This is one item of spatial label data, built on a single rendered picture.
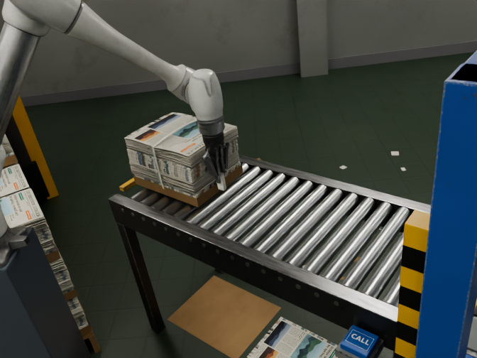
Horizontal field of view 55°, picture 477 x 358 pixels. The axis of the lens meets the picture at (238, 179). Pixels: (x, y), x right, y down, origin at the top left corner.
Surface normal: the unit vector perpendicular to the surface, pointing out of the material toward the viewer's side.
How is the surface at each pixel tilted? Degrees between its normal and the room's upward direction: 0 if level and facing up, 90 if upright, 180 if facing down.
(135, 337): 0
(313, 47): 90
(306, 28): 90
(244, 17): 90
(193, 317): 0
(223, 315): 0
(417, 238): 90
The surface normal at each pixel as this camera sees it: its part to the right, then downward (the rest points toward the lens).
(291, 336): -0.13, -0.85
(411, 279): -0.61, 0.47
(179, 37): -0.01, 0.52
